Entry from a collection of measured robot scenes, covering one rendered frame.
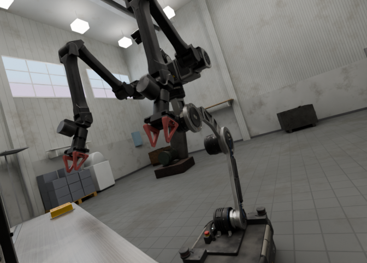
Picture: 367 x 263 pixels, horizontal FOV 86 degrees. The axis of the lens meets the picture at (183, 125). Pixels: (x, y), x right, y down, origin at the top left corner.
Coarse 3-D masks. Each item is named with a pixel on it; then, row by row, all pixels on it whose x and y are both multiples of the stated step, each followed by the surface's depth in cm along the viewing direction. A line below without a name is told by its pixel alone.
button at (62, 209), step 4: (64, 204) 78; (68, 204) 76; (56, 208) 76; (60, 208) 74; (64, 208) 75; (68, 208) 75; (72, 208) 76; (52, 212) 72; (56, 212) 73; (60, 212) 74; (64, 212) 74; (52, 216) 72
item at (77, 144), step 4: (76, 140) 91; (80, 140) 92; (84, 140) 94; (72, 144) 90; (76, 144) 90; (80, 144) 91; (84, 144) 93; (76, 148) 87; (80, 148) 89; (84, 148) 90; (64, 152) 91; (84, 152) 91; (88, 152) 91
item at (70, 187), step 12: (48, 180) 562; (60, 180) 553; (72, 180) 580; (84, 180) 611; (48, 192) 551; (60, 192) 544; (72, 192) 571; (84, 192) 601; (96, 192) 632; (48, 204) 558; (60, 204) 535
